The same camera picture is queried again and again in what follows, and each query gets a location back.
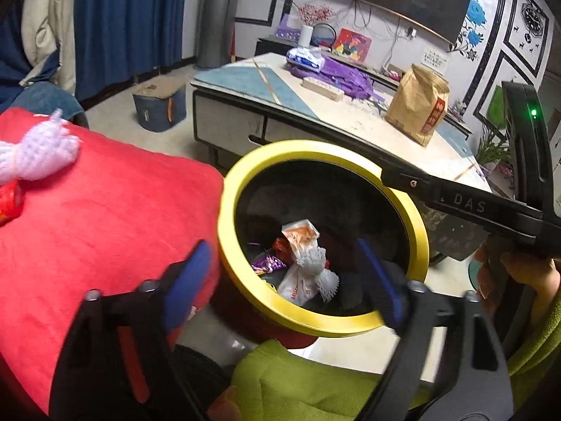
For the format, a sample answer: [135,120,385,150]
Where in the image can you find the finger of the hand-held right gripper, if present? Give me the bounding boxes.
[380,167,440,206]

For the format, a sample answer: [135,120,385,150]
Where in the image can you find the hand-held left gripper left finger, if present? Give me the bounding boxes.
[48,239,220,421]

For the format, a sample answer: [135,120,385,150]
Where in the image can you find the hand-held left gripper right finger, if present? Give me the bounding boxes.
[355,239,513,421]

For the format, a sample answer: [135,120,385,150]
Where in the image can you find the white foam fruit net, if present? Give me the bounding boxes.
[13,109,82,176]
[0,140,22,185]
[302,248,340,303]

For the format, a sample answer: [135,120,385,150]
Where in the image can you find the purple candy wrapper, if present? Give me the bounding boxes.
[252,256,288,277]

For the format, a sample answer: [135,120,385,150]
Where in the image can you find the yellow rim trash can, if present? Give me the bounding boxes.
[217,139,430,347]

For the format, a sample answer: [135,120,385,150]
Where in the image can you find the small red packet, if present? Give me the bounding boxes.
[272,236,292,264]

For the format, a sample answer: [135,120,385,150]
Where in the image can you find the white plastic bag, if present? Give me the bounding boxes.
[278,220,323,305]

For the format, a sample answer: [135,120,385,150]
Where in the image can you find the red fruit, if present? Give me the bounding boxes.
[0,182,25,224]

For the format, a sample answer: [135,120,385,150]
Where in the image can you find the person's right forearm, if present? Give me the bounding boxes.
[504,287,561,408]

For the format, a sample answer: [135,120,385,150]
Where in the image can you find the person's right hand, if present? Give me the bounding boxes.
[475,243,561,314]

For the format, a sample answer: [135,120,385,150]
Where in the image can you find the green potted plant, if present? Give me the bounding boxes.
[475,123,513,165]

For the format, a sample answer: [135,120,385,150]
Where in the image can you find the brown paper bag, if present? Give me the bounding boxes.
[385,64,451,147]

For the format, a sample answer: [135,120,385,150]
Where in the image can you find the red floral blanket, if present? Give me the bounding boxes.
[0,107,226,415]

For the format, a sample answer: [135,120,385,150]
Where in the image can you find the marble top coffee table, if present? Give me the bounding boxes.
[190,53,496,268]

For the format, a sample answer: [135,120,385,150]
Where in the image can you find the purple backpack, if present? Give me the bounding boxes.
[291,57,388,106]

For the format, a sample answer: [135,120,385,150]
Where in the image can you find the green fleece clothing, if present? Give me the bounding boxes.
[230,338,439,421]

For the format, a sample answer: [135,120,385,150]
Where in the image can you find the white paper notice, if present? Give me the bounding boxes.
[421,50,448,68]

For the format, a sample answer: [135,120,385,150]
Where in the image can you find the white power strip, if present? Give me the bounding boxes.
[302,76,345,101]

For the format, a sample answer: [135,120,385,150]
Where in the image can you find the colourful painting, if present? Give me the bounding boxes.
[332,28,372,60]

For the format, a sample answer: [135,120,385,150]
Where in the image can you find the blue white tissue pack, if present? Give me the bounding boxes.
[286,47,325,73]

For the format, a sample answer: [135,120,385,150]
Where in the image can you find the round black ornament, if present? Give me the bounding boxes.
[312,23,337,51]

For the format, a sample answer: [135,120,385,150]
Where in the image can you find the blue storage stool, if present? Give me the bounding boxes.
[133,76,187,133]

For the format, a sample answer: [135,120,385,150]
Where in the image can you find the red berry branches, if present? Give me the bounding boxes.
[296,4,336,27]

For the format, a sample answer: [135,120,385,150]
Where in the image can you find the purple box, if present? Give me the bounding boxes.
[276,14,303,40]

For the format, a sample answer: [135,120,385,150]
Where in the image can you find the black television cabinet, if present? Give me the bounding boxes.
[255,37,417,84]

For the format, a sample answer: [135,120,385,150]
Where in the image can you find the dark blue quilt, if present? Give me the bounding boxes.
[0,83,90,130]

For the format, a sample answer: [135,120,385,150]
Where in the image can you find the silver tower air conditioner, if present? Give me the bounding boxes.
[195,0,237,68]

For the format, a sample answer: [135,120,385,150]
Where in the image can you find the television cables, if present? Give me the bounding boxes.
[351,0,408,31]

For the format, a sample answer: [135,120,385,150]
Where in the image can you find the blue flower wall decal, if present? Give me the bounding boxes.
[456,0,487,60]

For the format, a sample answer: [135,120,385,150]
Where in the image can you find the black wall clock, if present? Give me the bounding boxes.
[521,2,545,32]

